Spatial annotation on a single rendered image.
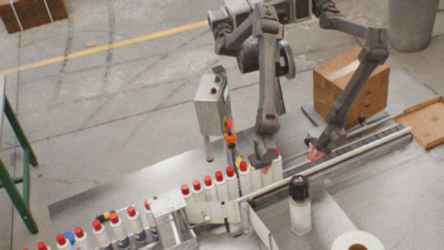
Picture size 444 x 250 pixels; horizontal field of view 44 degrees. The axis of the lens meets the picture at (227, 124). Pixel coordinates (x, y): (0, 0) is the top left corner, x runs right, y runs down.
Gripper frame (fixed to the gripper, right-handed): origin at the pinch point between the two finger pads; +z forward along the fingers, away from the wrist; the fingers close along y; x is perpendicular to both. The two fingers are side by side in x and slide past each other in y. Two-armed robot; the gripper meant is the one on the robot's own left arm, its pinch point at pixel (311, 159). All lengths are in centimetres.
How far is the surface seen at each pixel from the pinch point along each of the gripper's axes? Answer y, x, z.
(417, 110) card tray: -12, 61, -37
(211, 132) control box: -1, -58, 0
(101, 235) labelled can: 1, -83, 57
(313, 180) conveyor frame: 5.0, 3.5, 7.7
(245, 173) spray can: 2.0, -32.9, 13.7
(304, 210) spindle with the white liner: 31.9, -22.7, 7.1
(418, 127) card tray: -1, 55, -32
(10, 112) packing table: -180, -78, 114
